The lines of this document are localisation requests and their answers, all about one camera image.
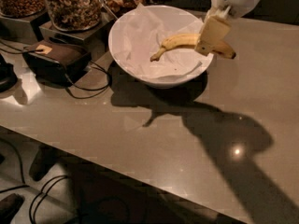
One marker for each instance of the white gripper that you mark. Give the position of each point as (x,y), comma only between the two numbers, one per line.
(235,1)

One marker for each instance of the yellow banana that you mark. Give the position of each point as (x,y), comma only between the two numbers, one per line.
(190,41)

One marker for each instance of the white bowl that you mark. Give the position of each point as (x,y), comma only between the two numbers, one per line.
(155,80)

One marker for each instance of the white paper liner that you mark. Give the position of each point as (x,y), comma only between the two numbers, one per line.
(140,38)

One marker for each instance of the glass jar of mixed nuts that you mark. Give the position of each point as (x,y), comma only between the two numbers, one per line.
(74,15)

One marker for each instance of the dark brown box device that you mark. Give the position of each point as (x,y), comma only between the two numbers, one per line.
(56,62)

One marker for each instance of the dark metal jar stand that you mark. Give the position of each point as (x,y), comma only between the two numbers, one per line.
(25,30)

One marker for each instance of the glass jar of brown nuts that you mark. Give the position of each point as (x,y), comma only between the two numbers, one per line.
(20,8)

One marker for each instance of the black round object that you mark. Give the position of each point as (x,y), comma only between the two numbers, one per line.
(8,78)

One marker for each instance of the dark object on floor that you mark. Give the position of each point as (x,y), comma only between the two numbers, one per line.
(9,207)

